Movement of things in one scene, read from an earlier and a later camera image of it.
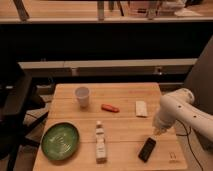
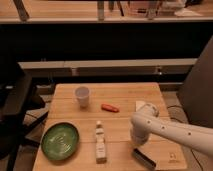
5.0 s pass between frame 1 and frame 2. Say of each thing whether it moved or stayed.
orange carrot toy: stayed
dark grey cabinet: stayed
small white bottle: stayed
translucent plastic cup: stayed
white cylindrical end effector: moved
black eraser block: moved
